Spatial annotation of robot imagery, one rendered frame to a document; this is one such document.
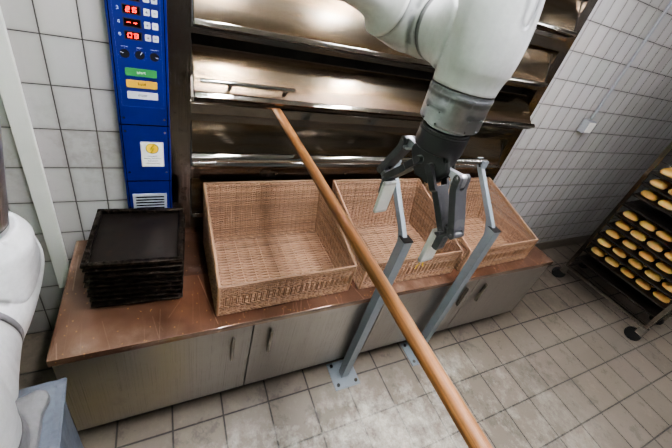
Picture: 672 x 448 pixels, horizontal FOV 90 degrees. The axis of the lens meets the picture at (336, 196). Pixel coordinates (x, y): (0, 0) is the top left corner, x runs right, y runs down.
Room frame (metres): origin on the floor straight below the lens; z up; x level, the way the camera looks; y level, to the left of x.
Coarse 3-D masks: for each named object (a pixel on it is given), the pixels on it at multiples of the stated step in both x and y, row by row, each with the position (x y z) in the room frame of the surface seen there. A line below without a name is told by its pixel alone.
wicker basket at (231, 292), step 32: (224, 192) 1.17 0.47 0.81; (256, 192) 1.24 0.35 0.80; (288, 192) 1.32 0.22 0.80; (224, 224) 1.14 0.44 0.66; (256, 224) 1.21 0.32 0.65; (288, 224) 1.29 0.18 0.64; (320, 224) 1.34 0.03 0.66; (224, 256) 1.02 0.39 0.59; (256, 256) 1.07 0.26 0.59; (288, 256) 1.13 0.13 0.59; (320, 256) 1.19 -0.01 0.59; (352, 256) 1.08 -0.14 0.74; (224, 288) 0.75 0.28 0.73; (256, 288) 0.82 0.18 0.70; (288, 288) 0.95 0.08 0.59; (320, 288) 0.96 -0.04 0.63
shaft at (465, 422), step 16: (288, 128) 1.10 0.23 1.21; (304, 160) 0.92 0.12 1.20; (320, 176) 0.84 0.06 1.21; (320, 192) 0.79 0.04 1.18; (336, 208) 0.72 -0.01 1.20; (352, 224) 0.67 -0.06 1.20; (352, 240) 0.62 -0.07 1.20; (368, 256) 0.57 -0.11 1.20; (368, 272) 0.54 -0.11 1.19; (384, 288) 0.49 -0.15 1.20; (400, 304) 0.46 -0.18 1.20; (400, 320) 0.43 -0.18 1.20; (416, 336) 0.40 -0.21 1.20; (416, 352) 0.38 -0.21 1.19; (432, 352) 0.38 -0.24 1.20; (432, 368) 0.35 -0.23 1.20; (432, 384) 0.33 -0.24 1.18; (448, 384) 0.33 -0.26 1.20; (448, 400) 0.31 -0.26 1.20; (464, 416) 0.29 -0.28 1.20; (464, 432) 0.27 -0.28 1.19; (480, 432) 0.27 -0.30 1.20
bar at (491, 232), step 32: (192, 160) 0.81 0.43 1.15; (224, 160) 0.86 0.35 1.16; (256, 160) 0.91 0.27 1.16; (288, 160) 0.96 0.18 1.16; (320, 160) 1.02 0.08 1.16; (352, 160) 1.09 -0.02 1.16; (480, 160) 1.43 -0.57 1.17; (480, 256) 1.25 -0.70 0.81; (352, 352) 0.99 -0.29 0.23; (352, 384) 0.97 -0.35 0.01
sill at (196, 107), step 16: (192, 112) 1.14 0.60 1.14; (208, 112) 1.17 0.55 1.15; (224, 112) 1.20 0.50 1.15; (240, 112) 1.24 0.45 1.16; (256, 112) 1.27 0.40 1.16; (272, 112) 1.30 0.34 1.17; (288, 112) 1.34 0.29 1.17; (304, 112) 1.38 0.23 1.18; (320, 112) 1.42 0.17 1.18; (480, 128) 1.94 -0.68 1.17; (496, 128) 2.01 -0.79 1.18; (512, 128) 2.09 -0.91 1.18
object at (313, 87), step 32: (192, 64) 1.14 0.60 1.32; (224, 64) 1.20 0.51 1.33; (256, 64) 1.27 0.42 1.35; (288, 64) 1.34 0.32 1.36; (320, 64) 1.43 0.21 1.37; (256, 96) 1.19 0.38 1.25; (288, 96) 1.26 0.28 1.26; (320, 96) 1.34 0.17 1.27; (352, 96) 1.43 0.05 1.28; (384, 96) 1.53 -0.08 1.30; (416, 96) 1.63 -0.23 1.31; (512, 96) 2.04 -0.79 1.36
